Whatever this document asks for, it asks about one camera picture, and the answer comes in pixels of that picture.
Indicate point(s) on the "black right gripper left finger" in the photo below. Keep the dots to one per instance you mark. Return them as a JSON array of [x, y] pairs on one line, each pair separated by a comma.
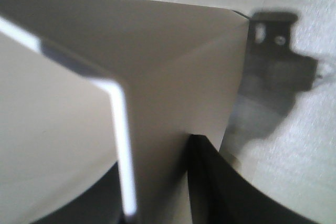
[[94, 200]]

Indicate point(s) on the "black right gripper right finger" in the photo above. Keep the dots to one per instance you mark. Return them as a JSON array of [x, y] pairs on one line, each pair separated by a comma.
[[218, 194]]

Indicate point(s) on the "white paper trash bin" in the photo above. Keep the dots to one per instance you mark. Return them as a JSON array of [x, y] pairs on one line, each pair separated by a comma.
[[90, 85]]

